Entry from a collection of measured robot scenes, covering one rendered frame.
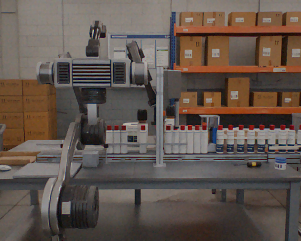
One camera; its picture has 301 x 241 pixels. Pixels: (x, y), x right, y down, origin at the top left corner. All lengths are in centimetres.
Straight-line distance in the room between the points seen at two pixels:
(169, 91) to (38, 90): 362
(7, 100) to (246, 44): 437
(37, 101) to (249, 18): 372
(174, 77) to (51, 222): 133
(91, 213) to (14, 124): 447
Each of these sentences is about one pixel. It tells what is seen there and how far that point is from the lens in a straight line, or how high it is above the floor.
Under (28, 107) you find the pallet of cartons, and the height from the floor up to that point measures 97.
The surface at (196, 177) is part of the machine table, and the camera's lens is 220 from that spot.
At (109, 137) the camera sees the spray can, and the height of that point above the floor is 100.
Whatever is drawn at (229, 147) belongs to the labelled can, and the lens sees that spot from 265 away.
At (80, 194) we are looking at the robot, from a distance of 154.
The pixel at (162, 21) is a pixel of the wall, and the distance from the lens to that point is 701.
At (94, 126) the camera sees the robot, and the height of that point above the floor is 117.
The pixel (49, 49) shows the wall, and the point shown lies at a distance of 723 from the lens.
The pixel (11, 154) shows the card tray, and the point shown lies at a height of 85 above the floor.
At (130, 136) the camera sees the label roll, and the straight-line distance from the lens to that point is 302.
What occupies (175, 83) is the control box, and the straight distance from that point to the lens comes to 245.
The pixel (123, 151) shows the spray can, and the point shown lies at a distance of 259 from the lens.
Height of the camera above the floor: 143
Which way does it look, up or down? 6 degrees down
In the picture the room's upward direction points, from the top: straight up
